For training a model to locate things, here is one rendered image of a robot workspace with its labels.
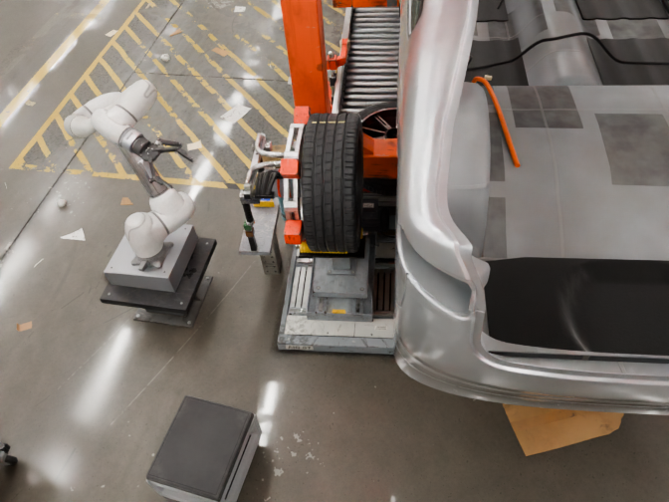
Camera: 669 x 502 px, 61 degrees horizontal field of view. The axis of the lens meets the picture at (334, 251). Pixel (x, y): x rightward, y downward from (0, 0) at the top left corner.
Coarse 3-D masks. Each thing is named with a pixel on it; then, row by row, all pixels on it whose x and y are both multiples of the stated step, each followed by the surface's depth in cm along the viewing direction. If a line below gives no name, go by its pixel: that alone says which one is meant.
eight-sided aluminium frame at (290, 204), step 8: (296, 128) 262; (304, 128) 263; (304, 136) 284; (288, 144) 254; (296, 144) 254; (288, 152) 251; (296, 152) 250; (288, 184) 251; (296, 184) 250; (288, 192) 251; (296, 192) 251; (288, 200) 251; (296, 200) 251; (288, 208) 252; (296, 208) 252; (288, 216) 256; (296, 216) 256; (304, 232) 272; (304, 240) 271
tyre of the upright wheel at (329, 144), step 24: (312, 120) 256; (336, 120) 257; (360, 120) 270; (312, 144) 246; (336, 144) 245; (312, 168) 243; (336, 168) 242; (312, 192) 244; (336, 192) 243; (312, 216) 249; (336, 216) 247; (312, 240) 259; (336, 240) 258
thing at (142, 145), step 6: (138, 138) 224; (144, 138) 226; (138, 144) 224; (144, 144) 224; (150, 144) 227; (156, 144) 227; (132, 150) 225; (138, 150) 224; (144, 150) 226; (150, 150) 226; (156, 150) 226; (144, 156) 225; (150, 156) 226; (156, 156) 227
